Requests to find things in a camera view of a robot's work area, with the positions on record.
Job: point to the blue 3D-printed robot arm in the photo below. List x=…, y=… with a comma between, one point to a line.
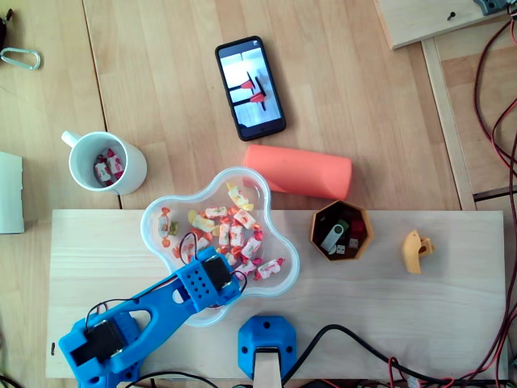
x=161, y=299

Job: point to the yellow white wrapped candy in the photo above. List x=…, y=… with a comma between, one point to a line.
x=201, y=221
x=238, y=196

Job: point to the orange cylindrical case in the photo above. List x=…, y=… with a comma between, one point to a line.
x=299, y=171

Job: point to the brown hexagonal container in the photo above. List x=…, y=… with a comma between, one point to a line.
x=319, y=214

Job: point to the clear Haribo candy tub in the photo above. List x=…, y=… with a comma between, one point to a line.
x=278, y=258

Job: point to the silver USB stick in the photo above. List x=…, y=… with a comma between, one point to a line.
x=333, y=238

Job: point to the black green USB stick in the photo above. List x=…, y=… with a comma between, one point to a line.
x=342, y=224

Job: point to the green yellow gummy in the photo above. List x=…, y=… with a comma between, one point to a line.
x=173, y=228

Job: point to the red USB stick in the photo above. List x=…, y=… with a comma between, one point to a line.
x=357, y=229

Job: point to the black smartphone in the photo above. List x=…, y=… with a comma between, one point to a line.
x=250, y=89

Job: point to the white ceramic mug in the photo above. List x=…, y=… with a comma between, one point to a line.
x=135, y=169

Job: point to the yellow 3D-printed part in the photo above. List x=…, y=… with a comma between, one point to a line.
x=412, y=252

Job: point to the light wooden base board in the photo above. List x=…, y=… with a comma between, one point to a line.
x=383, y=307

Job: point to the small wooden board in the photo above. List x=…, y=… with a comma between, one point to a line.
x=428, y=20

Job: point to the white box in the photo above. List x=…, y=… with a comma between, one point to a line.
x=10, y=194

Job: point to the silver carabiner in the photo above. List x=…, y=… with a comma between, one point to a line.
x=36, y=58

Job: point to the black screw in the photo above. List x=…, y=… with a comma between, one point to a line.
x=451, y=16

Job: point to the grey metal part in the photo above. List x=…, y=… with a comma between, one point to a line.
x=490, y=6

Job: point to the black object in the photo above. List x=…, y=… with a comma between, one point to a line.
x=3, y=28

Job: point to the blue post base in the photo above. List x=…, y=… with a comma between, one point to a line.
x=266, y=331

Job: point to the wooden post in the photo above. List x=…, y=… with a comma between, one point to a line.
x=266, y=369

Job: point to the wooden rail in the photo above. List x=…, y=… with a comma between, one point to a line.
x=448, y=121

